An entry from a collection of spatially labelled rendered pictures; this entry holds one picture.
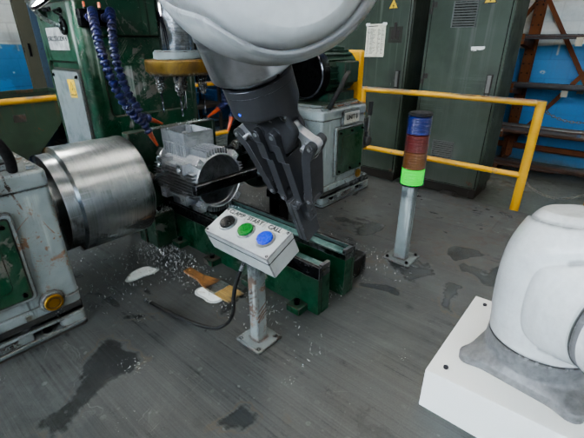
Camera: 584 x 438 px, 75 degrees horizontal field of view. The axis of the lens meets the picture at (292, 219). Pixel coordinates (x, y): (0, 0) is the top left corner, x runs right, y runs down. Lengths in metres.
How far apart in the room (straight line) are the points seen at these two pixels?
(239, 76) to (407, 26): 3.78
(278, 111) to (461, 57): 3.57
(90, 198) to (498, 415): 0.85
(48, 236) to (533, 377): 0.89
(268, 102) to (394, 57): 3.79
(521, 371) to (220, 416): 0.49
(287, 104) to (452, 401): 0.54
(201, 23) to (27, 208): 0.73
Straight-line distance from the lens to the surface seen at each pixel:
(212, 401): 0.76
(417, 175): 1.04
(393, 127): 4.20
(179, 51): 1.11
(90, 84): 1.26
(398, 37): 4.13
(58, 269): 0.93
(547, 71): 5.70
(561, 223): 0.63
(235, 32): 0.17
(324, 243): 0.96
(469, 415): 0.74
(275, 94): 0.39
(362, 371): 0.80
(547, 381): 0.72
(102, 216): 0.94
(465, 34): 3.92
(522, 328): 0.67
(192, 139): 1.14
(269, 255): 0.63
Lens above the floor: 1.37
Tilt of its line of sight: 25 degrees down
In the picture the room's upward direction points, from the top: straight up
